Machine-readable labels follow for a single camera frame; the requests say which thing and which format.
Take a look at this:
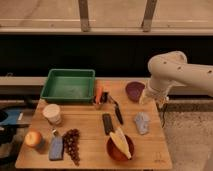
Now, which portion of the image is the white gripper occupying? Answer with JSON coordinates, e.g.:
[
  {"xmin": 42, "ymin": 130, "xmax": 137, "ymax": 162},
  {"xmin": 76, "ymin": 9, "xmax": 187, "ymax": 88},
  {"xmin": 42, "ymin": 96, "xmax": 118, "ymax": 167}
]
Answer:
[{"xmin": 139, "ymin": 85, "xmax": 169, "ymax": 108}]

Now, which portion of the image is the yellow banana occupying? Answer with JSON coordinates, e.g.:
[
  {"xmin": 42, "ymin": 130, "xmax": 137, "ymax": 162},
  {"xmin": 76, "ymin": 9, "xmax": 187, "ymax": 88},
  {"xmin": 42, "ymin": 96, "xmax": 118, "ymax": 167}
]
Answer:
[{"xmin": 109, "ymin": 127, "xmax": 132, "ymax": 159}]

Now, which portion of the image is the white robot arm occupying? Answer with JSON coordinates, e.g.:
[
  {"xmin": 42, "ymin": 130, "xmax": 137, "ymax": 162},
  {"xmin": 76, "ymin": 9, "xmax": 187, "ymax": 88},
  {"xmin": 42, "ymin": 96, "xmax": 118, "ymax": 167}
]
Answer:
[{"xmin": 139, "ymin": 51, "xmax": 213, "ymax": 108}]

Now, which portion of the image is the purple bowl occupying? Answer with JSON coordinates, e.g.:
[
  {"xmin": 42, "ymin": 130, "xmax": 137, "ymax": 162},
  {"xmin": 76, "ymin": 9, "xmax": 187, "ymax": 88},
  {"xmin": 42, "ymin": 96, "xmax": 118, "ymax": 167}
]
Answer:
[{"xmin": 125, "ymin": 82, "xmax": 145, "ymax": 103}]

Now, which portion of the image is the red bowl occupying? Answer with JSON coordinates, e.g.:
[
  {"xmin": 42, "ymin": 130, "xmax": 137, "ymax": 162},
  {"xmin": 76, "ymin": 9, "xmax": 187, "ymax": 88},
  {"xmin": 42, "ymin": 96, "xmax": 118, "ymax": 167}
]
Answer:
[{"xmin": 106, "ymin": 136, "xmax": 134, "ymax": 162}]

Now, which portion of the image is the blue grey crumpled cloth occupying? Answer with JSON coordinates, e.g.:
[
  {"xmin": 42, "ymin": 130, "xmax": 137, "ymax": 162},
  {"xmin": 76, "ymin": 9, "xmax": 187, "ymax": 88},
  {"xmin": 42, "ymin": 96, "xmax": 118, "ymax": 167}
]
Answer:
[{"xmin": 134, "ymin": 112, "xmax": 150, "ymax": 135}]

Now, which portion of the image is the wooden cutting board table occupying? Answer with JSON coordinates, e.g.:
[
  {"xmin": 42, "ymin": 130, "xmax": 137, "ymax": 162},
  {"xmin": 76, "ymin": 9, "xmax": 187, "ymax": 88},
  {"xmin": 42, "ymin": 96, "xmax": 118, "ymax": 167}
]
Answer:
[{"xmin": 15, "ymin": 79, "xmax": 172, "ymax": 170}]

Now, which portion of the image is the black rectangular block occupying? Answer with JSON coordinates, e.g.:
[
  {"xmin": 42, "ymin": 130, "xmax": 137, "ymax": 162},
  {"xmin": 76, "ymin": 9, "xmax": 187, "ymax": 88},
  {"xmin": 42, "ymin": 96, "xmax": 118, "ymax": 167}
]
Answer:
[{"xmin": 102, "ymin": 113, "xmax": 114, "ymax": 135}]

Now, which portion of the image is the orange carrot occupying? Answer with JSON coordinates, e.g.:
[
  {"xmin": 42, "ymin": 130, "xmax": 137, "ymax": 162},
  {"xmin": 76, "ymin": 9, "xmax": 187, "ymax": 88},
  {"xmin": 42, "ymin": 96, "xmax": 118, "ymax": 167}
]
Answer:
[{"xmin": 95, "ymin": 86, "xmax": 103, "ymax": 104}]

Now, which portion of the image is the dark grape bunch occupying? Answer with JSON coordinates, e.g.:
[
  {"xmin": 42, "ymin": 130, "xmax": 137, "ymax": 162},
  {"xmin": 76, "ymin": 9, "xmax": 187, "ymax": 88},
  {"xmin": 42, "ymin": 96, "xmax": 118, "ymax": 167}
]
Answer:
[{"xmin": 63, "ymin": 129, "xmax": 80, "ymax": 166}]

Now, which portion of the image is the green plastic tray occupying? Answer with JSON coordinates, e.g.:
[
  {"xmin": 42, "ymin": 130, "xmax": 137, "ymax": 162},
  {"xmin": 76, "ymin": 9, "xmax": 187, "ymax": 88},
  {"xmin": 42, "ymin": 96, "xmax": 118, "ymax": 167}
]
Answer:
[{"xmin": 40, "ymin": 69, "xmax": 95, "ymax": 103}]

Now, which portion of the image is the white paper cup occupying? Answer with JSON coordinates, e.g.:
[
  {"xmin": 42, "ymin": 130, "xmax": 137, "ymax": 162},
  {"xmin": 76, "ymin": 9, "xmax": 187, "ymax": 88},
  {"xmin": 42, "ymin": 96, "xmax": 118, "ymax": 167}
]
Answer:
[{"xmin": 42, "ymin": 104, "xmax": 61, "ymax": 125}]

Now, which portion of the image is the blue sponge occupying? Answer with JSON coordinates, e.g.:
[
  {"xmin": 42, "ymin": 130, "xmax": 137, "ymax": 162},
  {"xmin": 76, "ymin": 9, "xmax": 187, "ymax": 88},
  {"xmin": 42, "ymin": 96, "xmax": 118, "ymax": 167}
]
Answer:
[{"xmin": 49, "ymin": 129, "xmax": 63, "ymax": 161}]

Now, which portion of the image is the red yellow apple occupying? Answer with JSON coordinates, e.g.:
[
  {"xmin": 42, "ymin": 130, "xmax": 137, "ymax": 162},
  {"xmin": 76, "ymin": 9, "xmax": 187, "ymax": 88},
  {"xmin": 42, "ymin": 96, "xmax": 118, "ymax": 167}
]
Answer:
[{"xmin": 25, "ymin": 131, "xmax": 42, "ymax": 148}]

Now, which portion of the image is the blue black machine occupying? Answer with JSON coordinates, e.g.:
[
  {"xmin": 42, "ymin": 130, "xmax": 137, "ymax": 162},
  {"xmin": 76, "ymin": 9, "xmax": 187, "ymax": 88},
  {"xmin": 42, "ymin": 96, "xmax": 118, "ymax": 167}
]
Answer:
[{"xmin": 0, "ymin": 106, "xmax": 33, "ymax": 146}]

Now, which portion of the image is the black handled knife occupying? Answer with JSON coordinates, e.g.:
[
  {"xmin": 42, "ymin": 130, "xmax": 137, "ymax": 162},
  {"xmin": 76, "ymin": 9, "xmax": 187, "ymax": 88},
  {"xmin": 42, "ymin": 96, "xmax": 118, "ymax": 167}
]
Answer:
[{"xmin": 109, "ymin": 96, "xmax": 124, "ymax": 125}]

